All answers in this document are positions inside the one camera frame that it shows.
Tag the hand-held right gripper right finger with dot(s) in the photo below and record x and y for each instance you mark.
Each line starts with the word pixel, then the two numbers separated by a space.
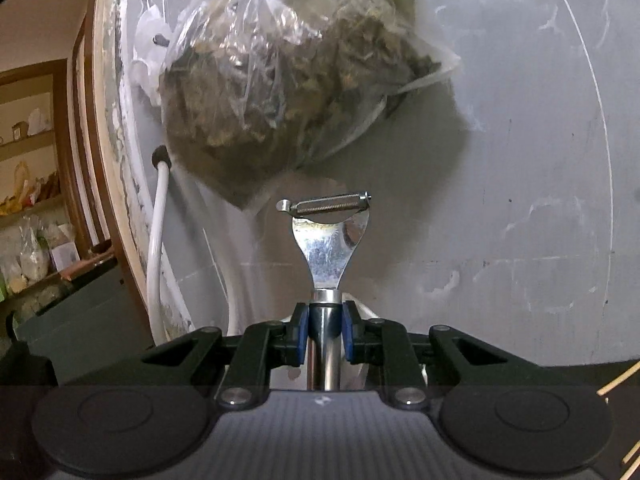
pixel 350 332

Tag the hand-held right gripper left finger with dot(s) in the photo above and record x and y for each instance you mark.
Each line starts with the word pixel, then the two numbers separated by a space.
pixel 299 332

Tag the metal peeler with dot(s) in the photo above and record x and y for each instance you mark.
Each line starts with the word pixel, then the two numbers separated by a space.
pixel 325 255

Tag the pile of wooden chopsticks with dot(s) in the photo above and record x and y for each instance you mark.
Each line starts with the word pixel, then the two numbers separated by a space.
pixel 620 379

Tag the grey green storage box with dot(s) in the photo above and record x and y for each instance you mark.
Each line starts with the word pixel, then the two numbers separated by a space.
pixel 85 320

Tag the plastic bag of dried greens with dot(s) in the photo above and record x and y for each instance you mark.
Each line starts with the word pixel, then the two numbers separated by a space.
pixel 280 85

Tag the clear bags of food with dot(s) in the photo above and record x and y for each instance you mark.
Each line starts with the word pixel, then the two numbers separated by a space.
pixel 30 260

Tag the yellow food packets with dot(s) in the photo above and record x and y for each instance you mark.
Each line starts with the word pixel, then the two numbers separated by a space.
pixel 17 190

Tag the wooden shelf unit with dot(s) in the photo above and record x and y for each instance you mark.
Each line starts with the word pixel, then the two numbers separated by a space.
pixel 30 141

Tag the white crumpled plastic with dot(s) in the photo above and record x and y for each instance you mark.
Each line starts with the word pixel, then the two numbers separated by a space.
pixel 147 35

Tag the small white bag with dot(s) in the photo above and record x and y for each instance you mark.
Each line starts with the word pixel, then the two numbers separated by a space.
pixel 39 120

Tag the small cardboard box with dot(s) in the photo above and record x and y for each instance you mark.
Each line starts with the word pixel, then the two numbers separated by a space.
pixel 20 131

